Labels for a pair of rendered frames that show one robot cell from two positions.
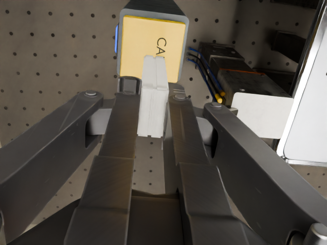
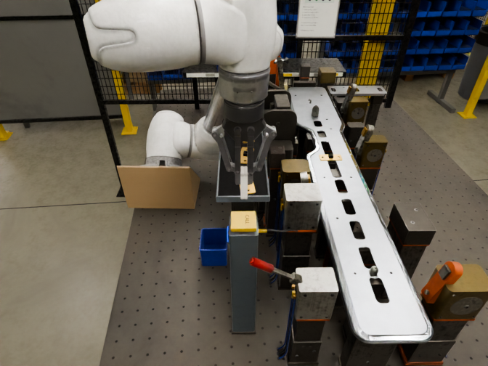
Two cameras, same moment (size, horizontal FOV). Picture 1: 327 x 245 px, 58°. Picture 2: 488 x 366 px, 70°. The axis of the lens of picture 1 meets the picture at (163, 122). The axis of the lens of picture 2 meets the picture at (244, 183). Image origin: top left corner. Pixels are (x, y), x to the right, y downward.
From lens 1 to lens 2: 0.73 m
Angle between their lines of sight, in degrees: 78
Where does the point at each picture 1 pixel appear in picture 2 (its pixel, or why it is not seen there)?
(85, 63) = not seen: outside the picture
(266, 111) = (319, 275)
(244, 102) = (303, 272)
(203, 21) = (283, 327)
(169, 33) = (249, 213)
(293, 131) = (357, 311)
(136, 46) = (237, 218)
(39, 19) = (156, 342)
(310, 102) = (355, 290)
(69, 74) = not seen: outside the picture
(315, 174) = not seen: outside the picture
